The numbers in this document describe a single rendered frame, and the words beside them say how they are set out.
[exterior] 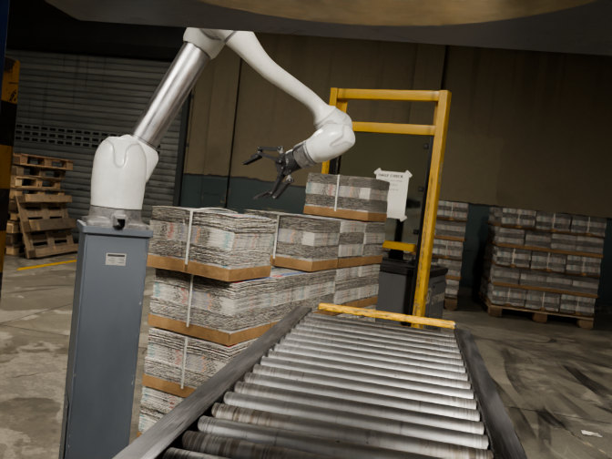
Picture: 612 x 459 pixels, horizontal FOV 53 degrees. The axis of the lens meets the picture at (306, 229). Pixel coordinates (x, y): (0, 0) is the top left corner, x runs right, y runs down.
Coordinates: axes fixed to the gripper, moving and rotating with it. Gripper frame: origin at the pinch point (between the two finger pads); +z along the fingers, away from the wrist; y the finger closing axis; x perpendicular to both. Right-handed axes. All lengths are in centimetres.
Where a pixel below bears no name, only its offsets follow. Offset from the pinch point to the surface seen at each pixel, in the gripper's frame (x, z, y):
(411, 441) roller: -98, -68, 79
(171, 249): -15.4, 31.8, 15.6
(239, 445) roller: -118, -51, 71
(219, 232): -14.8, 10.2, 16.8
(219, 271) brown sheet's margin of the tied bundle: -15.1, 14.6, 29.6
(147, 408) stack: -10, 68, 67
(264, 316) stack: 12, 20, 48
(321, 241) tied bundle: 55, 7, 22
